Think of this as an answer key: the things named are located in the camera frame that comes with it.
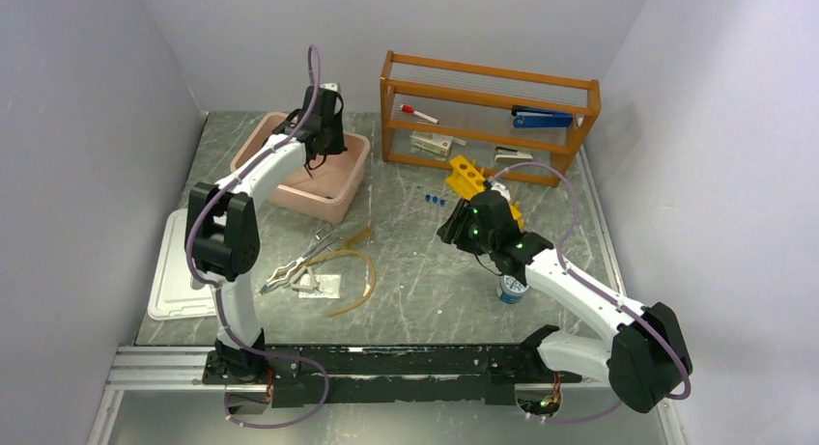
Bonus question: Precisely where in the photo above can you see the amber rubber tubing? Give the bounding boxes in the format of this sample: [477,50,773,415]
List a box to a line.
[298,248,378,319]

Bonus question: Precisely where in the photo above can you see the small white paper packet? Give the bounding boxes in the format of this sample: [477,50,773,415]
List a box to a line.
[297,274,341,299]

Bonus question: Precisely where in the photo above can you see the metal crucible tongs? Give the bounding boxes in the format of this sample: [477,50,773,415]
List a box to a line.
[259,224,339,294]

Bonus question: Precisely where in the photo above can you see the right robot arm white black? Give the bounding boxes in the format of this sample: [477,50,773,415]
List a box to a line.
[437,190,693,413]

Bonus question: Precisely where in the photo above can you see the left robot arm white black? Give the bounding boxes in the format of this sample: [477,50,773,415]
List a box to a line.
[184,85,347,383]

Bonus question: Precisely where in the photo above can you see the yellow test tube rack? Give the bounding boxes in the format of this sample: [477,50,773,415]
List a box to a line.
[445,155,525,230]

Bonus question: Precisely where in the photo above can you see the clear plastic tube rack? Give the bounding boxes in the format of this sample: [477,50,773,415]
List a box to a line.
[404,183,457,223]

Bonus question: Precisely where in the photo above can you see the pink plastic bin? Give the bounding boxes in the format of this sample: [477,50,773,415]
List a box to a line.
[267,131,371,224]

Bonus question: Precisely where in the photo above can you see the white stapler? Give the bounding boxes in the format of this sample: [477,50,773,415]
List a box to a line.
[494,146,533,164]

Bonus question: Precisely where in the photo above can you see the white cardboard box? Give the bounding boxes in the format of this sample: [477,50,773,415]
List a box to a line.
[409,131,454,157]

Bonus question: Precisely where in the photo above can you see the blue white round jar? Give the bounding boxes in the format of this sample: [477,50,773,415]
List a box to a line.
[496,275,529,304]

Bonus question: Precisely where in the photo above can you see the red white marker pen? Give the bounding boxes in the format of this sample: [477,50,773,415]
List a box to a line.
[399,104,439,125]

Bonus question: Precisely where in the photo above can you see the tan bristle tube brush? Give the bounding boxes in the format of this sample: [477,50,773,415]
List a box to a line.
[343,226,373,249]

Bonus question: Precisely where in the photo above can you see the orange wooden shelf rack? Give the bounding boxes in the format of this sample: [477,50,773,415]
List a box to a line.
[380,51,602,175]

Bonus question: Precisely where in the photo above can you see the blue stapler on shelf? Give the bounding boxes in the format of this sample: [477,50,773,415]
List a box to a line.
[510,105,574,128]

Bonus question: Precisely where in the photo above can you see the white plastic bin lid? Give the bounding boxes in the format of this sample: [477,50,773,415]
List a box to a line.
[147,209,215,321]

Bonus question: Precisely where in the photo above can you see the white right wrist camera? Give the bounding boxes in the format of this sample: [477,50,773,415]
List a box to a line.
[484,180,512,204]

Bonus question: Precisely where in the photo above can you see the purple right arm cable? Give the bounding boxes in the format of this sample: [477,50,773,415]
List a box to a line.
[489,161,693,426]

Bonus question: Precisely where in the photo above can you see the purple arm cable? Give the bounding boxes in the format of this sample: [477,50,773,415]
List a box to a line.
[489,161,693,426]
[185,43,331,431]

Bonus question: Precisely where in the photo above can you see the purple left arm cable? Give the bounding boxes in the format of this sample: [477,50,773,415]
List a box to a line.
[185,43,331,431]

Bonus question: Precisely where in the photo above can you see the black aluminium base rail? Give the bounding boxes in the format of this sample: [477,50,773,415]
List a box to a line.
[105,344,582,411]

